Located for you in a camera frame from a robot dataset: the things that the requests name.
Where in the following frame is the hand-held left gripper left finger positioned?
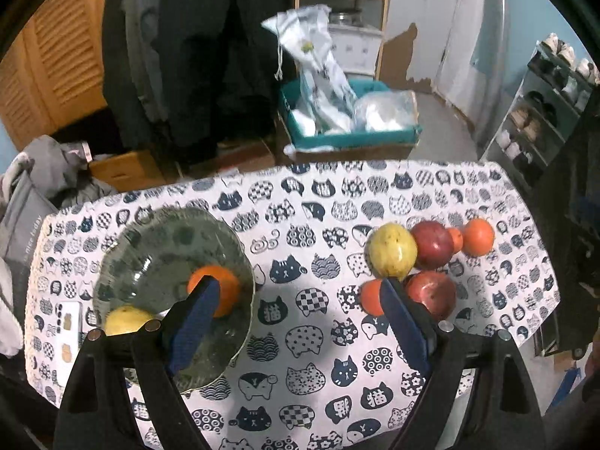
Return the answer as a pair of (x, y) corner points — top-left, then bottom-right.
(52, 276), (222, 450)

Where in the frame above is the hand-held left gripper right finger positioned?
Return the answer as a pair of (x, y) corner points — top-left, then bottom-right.
(379, 278), (547, 450)

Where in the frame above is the red apple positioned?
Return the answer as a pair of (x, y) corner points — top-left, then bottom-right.
(410, 220), (455, 270)
(404, 270), (456, 322)

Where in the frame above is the small yellow fruit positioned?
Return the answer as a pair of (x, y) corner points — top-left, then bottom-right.
(104, 306), (156, 337)

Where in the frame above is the large yellow-green fruit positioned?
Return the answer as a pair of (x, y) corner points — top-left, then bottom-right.
(366, 222), (418, 279)

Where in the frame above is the clear glass bowl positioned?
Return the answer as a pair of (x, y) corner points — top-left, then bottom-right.
(91, 206), (256, 395)

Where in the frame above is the white smartphone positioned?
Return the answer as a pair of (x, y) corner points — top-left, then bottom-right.
(54, 301), (84, 385)

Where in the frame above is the cat print tablecloth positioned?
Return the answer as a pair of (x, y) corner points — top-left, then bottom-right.
(23, 159), (561, 450)

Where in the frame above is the small cardboard box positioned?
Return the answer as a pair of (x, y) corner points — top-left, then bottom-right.
(89, 150), (165, 193)

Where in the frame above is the white cloth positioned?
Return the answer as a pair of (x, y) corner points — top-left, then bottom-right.
(0, 258), (24, 357)

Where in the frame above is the grey bag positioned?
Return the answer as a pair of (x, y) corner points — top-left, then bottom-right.
(0, 169), (57, 291)

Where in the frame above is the teal box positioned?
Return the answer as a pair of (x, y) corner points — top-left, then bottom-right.
(277, 79), (423, 151)

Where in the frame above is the clear plastic bag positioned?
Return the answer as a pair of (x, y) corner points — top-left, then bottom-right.
(351, 90), (419, 133)

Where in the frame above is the grey clothing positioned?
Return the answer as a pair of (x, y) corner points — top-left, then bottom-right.
(9, 135), (118, 207)

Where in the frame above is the dark hanging coat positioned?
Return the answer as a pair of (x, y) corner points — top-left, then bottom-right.
(102, 0), (301, 160)

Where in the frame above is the printed cloth bag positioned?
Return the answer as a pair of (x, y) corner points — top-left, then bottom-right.
(261, 4), (357, 134)

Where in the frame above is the shoe rack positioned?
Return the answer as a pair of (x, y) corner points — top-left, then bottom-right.
(480, 40), (600, 188)

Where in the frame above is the white cabinet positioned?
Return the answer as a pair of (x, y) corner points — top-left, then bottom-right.
(328, 23), (383, 76)

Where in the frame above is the wooden shelf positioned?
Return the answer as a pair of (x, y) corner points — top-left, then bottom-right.
(293, 0), (392, 83)

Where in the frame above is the white door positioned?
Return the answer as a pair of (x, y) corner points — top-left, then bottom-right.
(433, 0), (488, 123)

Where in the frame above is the wooden louvered door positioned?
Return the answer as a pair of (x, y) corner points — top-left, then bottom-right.
(0, 0), (111, 151)

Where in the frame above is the metal pot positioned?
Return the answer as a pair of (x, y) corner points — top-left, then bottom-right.
(328, 9), (362, 26)

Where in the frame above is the group of shoes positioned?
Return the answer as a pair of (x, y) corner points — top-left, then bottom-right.
(497, 33), (600, 165)

